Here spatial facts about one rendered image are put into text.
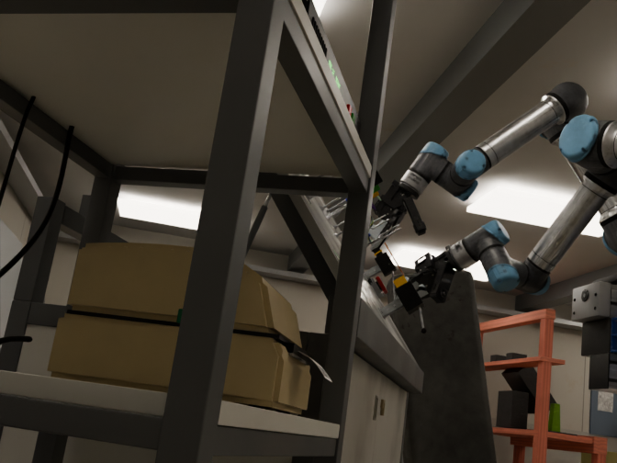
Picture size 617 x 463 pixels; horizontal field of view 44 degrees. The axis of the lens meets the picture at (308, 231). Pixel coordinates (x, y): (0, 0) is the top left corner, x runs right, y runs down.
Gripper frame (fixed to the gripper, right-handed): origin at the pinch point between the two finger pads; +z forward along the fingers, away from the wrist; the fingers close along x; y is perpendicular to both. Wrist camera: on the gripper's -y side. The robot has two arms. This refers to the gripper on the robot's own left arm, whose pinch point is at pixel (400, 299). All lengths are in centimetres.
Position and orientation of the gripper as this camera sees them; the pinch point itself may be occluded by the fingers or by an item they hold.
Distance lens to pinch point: 220.6
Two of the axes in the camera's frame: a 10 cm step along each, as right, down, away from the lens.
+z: -7.5, 5.4, 3.9
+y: -0.1, -5.9, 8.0
